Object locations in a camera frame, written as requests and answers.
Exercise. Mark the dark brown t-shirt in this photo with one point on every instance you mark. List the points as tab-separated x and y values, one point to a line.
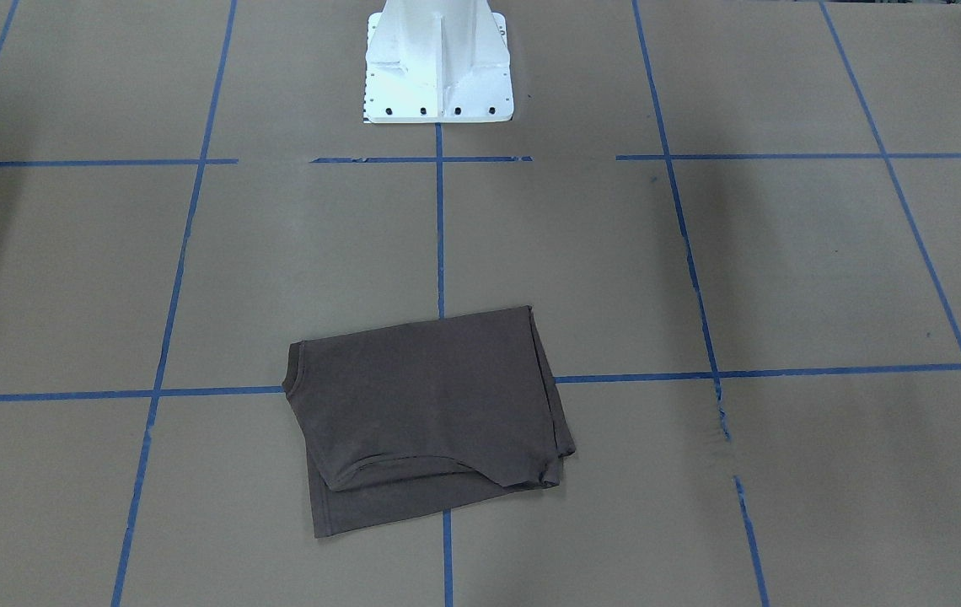
411	420

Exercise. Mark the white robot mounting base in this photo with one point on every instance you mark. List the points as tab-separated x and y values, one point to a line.
437	62

